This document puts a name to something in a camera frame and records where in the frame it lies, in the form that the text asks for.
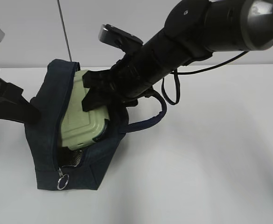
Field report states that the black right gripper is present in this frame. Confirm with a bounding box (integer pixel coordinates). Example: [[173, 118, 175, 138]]
[[82, 55, 154, 112]]

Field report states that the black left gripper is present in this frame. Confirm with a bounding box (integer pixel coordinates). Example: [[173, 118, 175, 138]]
[[0, 78, 40, 124]]

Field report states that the green lidded glass food container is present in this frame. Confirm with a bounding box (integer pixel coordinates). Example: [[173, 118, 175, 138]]
[[61, 70, 110, 151]]

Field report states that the dark navy fabric lunch bag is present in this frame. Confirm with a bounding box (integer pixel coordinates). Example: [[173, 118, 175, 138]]
[[25, 59, 167, 191]]

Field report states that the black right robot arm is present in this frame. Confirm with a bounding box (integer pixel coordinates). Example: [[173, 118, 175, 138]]
[[82, 0, 273, 112]]

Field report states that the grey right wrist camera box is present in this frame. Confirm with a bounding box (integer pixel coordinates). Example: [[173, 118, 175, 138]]
[[98, 24, 143, 54]]

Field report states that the metal zipper pull ring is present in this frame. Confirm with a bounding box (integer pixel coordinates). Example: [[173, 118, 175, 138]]
[[56, 168, 70, 191]]

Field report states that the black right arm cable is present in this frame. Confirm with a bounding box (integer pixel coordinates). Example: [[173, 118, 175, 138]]
[[161, 50, 250, 105]]

